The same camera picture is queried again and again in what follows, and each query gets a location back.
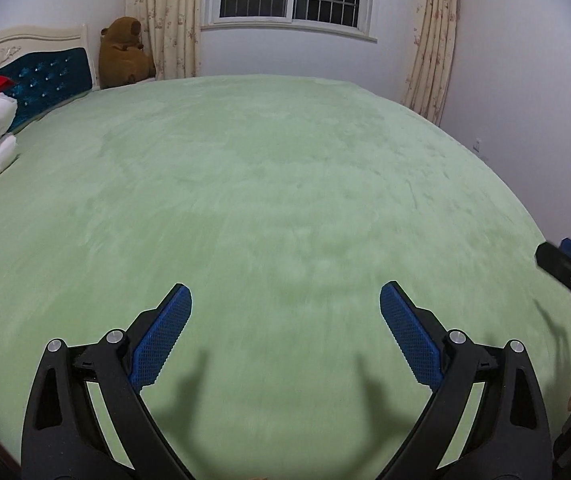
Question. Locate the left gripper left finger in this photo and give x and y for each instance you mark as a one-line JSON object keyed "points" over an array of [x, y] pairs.
{"points": [[85, 417]]}

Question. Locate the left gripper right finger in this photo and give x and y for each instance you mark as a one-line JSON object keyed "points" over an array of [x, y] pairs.
{"points": [[485, 418]]}

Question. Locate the right floral curtain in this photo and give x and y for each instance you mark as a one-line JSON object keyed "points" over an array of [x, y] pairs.
{"points": [[434, 45]]}

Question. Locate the floral curtain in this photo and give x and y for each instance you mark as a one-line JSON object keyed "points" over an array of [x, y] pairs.
{"points": [[171, 34], [434, 45]]}

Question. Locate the green bed sheet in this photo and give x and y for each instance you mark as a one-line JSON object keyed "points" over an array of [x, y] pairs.
{"points": [[284, 204]]}

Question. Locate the cream blue tufted headboard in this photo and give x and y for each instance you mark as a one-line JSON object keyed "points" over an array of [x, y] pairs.
{"points": [[49, 67]]}

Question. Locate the brown teddy bear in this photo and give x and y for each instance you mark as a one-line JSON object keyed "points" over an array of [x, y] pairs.
{"points": [[122, 59]]}

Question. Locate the left floral curtain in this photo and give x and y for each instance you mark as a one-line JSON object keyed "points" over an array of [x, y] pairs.
{"points": [[171, 34]]}

